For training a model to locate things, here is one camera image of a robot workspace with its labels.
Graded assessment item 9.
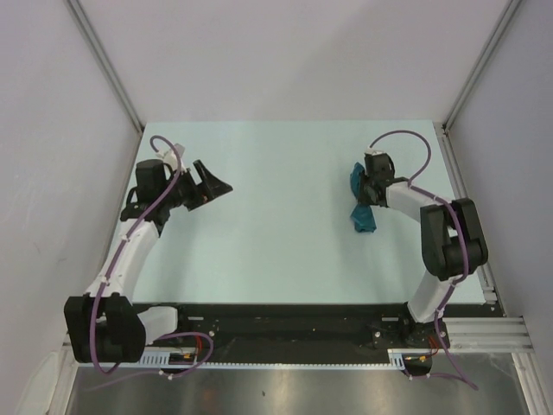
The right aluminium corner post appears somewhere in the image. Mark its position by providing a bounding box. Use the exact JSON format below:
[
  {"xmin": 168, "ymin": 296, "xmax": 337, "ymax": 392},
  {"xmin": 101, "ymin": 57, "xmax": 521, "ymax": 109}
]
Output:
[{"xmin": 442, "ymin": 0, "xmax": 525, "ymax": 132}]

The teal satin napkin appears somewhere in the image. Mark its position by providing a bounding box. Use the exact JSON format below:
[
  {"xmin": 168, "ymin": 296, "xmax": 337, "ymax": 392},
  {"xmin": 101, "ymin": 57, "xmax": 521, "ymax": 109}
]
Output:
[{"xmin": 349, "ymin": 163, "xmax": 377, "ymax": 233}]

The aluminium frame rail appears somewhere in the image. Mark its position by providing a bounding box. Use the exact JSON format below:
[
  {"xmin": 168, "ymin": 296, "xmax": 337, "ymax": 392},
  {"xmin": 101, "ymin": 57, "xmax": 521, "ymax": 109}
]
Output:
[{"xmin": 62, "ymin": 315, "xmax": 535, "ymax": 354}]

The white slotted cable duct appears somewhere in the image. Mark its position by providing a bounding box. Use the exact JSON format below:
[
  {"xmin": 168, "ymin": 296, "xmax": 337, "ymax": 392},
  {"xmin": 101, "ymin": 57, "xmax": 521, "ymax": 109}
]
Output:
[{"xmin": 135, "ymin": 344, "xmax": 404, "ymax": 370}]

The left aluminium corner post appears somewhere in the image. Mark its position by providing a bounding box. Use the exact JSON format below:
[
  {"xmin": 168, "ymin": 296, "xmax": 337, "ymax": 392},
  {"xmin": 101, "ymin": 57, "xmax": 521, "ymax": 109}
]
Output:
[{"xmin": 63, "ymin": 0, "xmax": 145, "ymax": 135}]

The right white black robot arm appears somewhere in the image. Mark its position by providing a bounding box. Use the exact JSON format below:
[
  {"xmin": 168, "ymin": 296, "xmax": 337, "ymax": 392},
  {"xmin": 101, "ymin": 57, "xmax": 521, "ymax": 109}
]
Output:
[{"xmin": 350, "ymin": 149, "xmax": 488, "ymax": 347}]

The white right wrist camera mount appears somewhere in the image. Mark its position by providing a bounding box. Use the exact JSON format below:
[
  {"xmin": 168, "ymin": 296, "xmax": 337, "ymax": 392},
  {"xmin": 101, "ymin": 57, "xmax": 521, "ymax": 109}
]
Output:
[{"xmin": 365, "ymin": 148, "xmax": 386, "ymax": 156}]

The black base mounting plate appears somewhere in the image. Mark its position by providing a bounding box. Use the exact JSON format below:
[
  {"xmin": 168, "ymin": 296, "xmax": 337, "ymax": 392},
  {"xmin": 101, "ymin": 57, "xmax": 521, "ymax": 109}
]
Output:
[{"xmin": 129, "ymin": 302, "xmax": 505, "ymax": 364}]

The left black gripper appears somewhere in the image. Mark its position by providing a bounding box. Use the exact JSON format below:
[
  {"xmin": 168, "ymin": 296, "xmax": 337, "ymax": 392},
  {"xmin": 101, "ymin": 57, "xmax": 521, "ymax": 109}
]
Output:
[{"xmin": 159, "ymin": 161, "xmax": 231, "ymax": 211}]

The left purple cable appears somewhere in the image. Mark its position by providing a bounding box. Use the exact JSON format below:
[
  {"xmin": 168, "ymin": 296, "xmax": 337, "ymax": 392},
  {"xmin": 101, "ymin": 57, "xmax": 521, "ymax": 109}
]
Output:
[{"xmin": 84, "ymin": 135, "xmax": 215, "ymax": 393}]

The aluminium corner post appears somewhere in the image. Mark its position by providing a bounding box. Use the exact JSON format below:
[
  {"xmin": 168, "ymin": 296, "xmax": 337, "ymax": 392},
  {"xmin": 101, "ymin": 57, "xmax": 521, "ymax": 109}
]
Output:
[
  {"xmin": 63, "ymin": 0, "xmax": 145, "ymax": 135},
  {"xmin": 442, "ymin": 0, "xmax": 525, "ymax": 132}
]

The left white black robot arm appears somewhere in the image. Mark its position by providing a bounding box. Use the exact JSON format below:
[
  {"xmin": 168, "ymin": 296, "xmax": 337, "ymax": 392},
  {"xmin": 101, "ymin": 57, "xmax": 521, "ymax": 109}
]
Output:
[{"xmin": 64, "ymin": 159, "xmax": 233, "ymax": 366}]

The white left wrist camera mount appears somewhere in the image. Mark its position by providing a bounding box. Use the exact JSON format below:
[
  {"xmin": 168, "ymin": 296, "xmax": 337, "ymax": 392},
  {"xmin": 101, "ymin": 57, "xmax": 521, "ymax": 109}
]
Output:
[{"xmin": 156, "ymin": 144, "xmax": 185, "ymax": 170}]

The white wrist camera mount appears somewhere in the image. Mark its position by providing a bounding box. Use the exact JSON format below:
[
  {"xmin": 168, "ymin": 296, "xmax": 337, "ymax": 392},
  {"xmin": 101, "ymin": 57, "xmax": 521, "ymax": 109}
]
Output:
[
  {"xmin": 365, "ymin": 148, "xmax": 386, "ymax": 156},
  {"xmin": 156, "ymin": 144, "xmax": 185, "ymax": 170}
]

